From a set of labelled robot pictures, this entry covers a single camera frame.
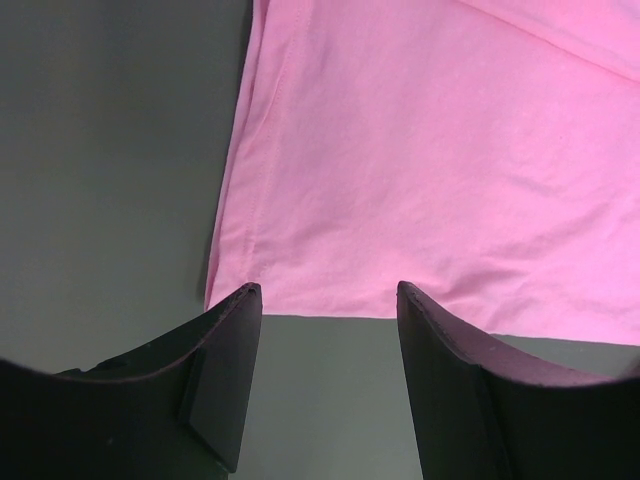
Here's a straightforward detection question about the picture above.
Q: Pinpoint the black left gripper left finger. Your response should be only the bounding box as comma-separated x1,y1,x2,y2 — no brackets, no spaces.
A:
1,283,262,479

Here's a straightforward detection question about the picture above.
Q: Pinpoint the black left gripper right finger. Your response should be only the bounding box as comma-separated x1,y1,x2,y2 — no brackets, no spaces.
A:
397,282,639,479

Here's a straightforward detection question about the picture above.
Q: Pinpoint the pink t shirt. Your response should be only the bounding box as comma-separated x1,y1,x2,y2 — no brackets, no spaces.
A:
204,1,639,345

